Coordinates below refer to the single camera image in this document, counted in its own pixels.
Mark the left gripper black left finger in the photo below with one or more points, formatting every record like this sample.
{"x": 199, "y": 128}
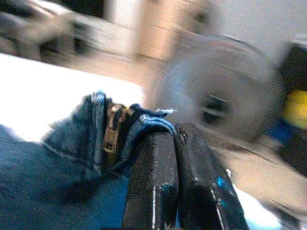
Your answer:
{"x": 153, "y": 179}

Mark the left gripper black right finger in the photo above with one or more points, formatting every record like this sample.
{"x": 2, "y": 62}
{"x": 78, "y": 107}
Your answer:
{"x": 204, "y": 191}

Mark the blue denim jeans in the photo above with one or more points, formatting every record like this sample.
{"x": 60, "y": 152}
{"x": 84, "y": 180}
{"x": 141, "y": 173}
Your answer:
{"x": 60, "y": 179}

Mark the yellow and black object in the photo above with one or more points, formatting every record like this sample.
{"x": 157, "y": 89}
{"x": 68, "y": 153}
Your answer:
{"x": 297, "y": 110}

